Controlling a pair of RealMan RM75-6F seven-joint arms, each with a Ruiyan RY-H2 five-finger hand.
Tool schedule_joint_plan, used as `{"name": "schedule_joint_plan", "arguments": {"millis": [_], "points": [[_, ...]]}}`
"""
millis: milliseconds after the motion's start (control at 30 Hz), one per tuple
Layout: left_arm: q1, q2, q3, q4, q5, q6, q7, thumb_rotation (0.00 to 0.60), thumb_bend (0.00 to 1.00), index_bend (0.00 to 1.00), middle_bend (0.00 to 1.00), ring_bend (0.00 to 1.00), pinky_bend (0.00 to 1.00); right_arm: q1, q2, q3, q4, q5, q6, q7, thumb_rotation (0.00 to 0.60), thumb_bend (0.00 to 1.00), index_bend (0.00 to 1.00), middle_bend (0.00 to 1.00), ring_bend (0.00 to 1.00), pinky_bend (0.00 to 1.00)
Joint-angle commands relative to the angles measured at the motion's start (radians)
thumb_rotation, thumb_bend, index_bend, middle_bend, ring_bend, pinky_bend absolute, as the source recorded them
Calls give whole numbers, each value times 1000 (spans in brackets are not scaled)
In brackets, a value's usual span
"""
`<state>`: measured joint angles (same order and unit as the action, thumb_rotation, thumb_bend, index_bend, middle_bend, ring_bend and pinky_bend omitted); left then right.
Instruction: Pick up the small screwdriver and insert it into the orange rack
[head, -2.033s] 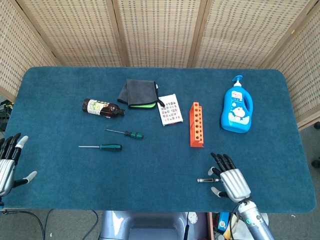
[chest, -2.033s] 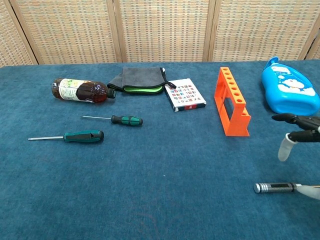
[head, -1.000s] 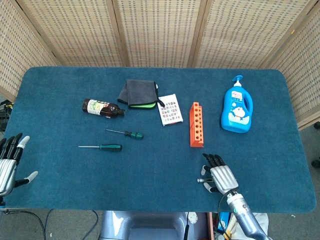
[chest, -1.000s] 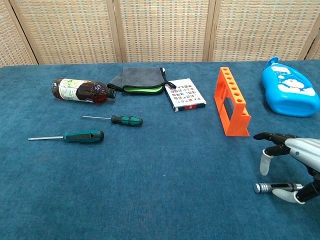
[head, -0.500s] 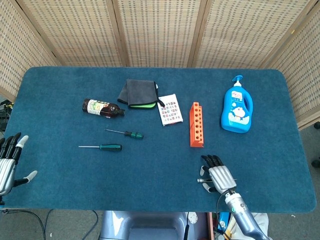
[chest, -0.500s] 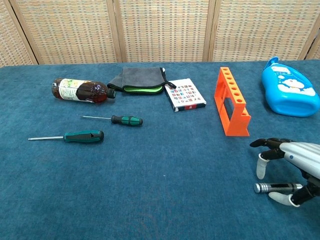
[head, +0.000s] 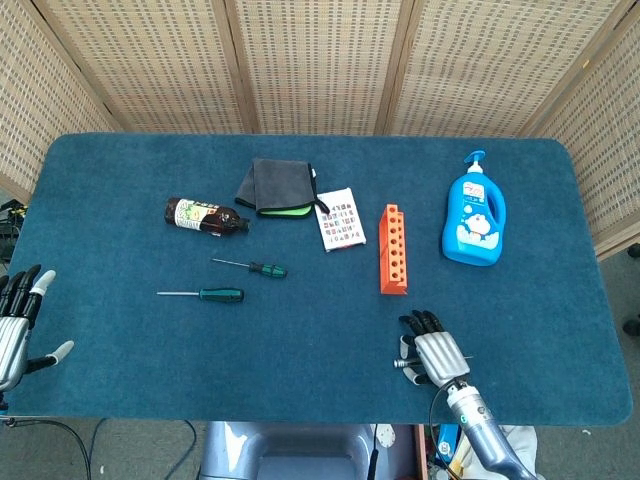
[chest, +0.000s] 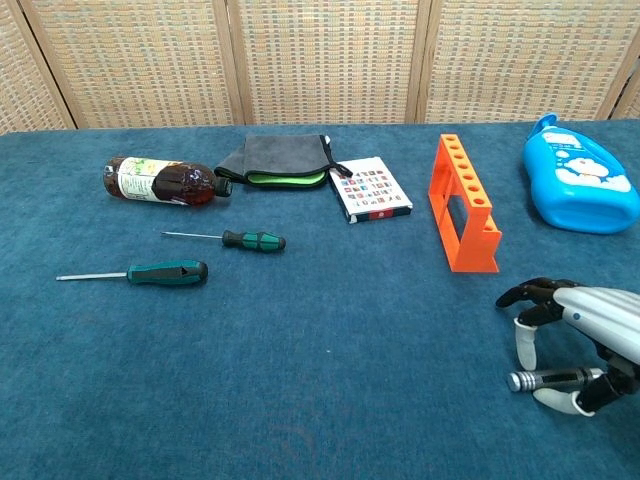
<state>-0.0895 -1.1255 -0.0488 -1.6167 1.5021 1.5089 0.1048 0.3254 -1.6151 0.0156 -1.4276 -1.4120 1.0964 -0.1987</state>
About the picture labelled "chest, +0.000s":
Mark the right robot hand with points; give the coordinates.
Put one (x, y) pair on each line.
(610, 315)

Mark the silver black precision screwdriver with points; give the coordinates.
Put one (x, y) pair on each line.
(550, 377)

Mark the orange tool rack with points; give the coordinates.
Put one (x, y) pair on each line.
(472, 250)

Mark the green black striped screwdriver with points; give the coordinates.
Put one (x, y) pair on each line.
(255, 241)

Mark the green black thick-shaft screwdriver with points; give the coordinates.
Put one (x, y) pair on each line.
(165, 273)

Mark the blue pump detergent bottle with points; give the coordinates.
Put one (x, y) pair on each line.
(580, 195)

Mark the white patterned card box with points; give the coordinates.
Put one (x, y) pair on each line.
(370, 192)

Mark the blue carpet table mat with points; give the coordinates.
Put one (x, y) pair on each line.
(300, 350)

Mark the grey green microfibre cloth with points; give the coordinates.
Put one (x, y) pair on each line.
(280, 155)

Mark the woven bamboo folding screen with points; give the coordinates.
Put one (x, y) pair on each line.
(325, 60)

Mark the brown drink bottle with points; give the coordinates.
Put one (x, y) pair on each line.
(170, 182)

